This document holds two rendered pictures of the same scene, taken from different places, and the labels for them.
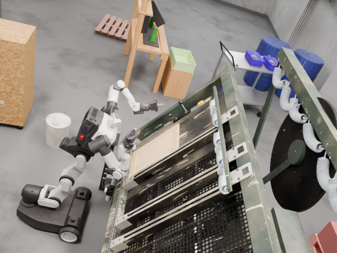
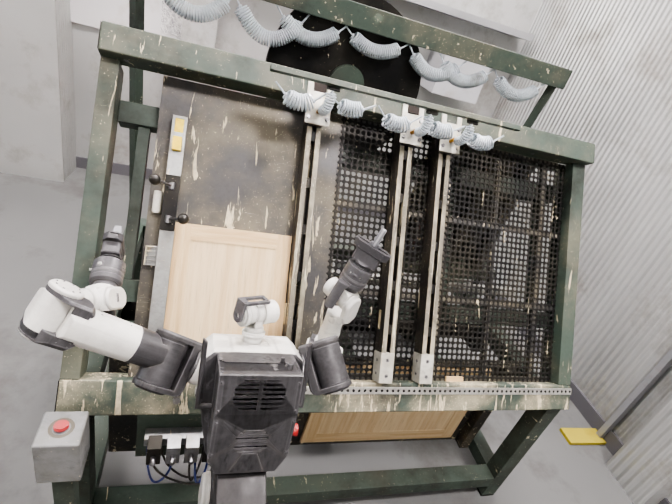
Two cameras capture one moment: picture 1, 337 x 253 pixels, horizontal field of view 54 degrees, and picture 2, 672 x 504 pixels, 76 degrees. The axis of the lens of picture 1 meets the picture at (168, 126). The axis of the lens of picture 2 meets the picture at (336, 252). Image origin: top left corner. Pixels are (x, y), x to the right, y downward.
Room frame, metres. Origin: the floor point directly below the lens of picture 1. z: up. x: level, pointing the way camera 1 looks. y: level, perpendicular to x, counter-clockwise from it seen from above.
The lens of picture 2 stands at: (2.22, 1.36, 2.19)
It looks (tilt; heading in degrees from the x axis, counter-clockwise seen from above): 29 degrees down; 258
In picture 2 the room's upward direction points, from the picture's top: 18 degrees clockwise
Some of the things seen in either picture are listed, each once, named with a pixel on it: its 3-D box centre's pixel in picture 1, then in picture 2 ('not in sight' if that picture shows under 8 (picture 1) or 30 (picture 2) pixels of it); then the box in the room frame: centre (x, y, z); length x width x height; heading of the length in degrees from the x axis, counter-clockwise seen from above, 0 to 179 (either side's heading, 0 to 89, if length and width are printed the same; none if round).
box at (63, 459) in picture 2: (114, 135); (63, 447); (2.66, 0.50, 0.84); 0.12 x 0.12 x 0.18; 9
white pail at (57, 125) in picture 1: (57, 128); not in sight; (3.14, 1.31, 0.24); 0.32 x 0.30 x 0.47; 7
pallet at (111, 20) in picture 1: (115, 27); not in sight; (7.21, 1.90, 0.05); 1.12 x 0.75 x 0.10; 4
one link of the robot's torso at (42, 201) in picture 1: (51, 196); not in sight; (2.10, 0.87, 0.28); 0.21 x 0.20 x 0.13; 99
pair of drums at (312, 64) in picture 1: (282, 70); not in sight; (7.01, -1.91, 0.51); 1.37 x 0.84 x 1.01; 97
